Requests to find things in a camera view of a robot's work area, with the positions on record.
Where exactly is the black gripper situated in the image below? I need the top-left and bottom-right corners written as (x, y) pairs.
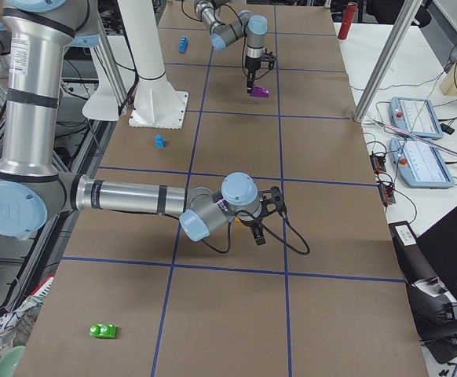
top-left (239, 218), bottom-right (266, 246)
top-left (245, 55), bottom-right (261, 93)

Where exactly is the purple trapezoid block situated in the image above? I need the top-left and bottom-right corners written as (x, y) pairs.
top-left (250, 85), bottom-right (270, 98)

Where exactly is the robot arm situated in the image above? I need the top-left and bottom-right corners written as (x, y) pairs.
top-left (194, 1), bottom-right (276, 98)
top-left (0, 1), bottom-right (270, 245)

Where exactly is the long blue block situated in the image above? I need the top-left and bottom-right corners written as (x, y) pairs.
top-left (178, 35), bottom-right (188, 54)

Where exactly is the small blue block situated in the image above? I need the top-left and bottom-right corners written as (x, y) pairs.
top-left (154, 134), bottom-right (166, 149)

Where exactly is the red cylinder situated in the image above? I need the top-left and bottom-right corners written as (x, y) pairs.
top-left (338, 2), bottom-right (358, 40)

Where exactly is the far teach pendant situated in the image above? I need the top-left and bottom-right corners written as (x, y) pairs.
top-left (389, 97), bottom-right (444, 140)

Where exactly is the teach pendant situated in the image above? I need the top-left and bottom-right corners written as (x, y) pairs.
top-left (389, 137), bottom-right (455, 189)
top-left (389, 97), bottom-right (444, 140)

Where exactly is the near teach pendant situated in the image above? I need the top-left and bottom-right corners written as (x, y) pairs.
top-left (389, 137), bottom-right (455, 189)

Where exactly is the green duplo block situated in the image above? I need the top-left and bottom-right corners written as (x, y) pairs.
top-left (89, 323), bottom-right (118, 339)

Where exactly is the reacher grabber stick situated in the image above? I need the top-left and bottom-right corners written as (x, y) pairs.
top-left (373, 119), bottom-right (457, 157)

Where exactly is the green bowl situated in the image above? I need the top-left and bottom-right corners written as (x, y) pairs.
top-left (0, 346), bottom-right (26, 377)

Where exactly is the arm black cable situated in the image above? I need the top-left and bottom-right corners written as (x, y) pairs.
top-left (204, 203), bottom-right (311, 255)
top-left (181, 0), bottom-right (275, 88)

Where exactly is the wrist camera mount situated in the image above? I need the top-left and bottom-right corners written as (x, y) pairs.
top-left (258, 186), bottom-right (287, 218)
top-left (260, 49), bottom-right (276, 71)

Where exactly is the white camera pillar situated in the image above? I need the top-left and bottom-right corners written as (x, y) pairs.
top-left (118, 0), bottom-right (188, 129)

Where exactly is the aluminium frame post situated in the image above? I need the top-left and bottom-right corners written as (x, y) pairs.
top-left (353, 0), bottom-right (422, 123)

